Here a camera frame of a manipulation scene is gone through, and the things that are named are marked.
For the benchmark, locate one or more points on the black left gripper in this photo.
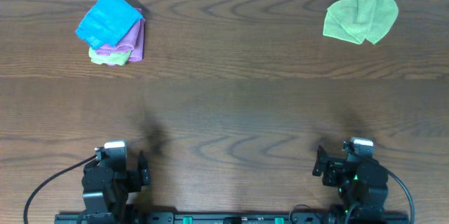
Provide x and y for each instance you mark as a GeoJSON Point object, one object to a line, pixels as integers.
{"type": "Point", "coordinates": [132, 176]}

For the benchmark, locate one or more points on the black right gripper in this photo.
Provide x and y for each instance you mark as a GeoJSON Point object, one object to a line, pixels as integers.
{"type": "Point", "coordinates": [329, 172]}

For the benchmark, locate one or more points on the light green microfiber cloth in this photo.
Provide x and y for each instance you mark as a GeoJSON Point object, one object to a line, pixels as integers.
{"type": "Point", "coordinates": [357, 21]}

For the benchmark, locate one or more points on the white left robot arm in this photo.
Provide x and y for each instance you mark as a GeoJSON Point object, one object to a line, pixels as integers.
{"type": "Point", "coordinates": [107, 184]}

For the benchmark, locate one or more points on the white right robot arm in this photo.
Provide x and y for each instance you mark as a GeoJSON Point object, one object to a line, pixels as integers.
{"type": "Point", "coordinates": [360, 180]}

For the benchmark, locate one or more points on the green folded cloth in stack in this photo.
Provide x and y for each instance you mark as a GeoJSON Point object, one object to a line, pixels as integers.
{"type": "Point", "coordinates": [118, 58]}

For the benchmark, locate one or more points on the pink folded cloth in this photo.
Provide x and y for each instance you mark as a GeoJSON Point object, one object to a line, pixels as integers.
{"type": "Point", "coordinates": [132, 42]}

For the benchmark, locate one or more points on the blue folded cloth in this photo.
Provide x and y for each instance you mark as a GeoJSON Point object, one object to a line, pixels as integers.
{"type": "Point", "coordinates": [107, 22]}

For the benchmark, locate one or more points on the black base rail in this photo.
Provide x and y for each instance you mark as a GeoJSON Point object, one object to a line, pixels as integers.
{"type": "Point", "coordinates": [178, 218]}

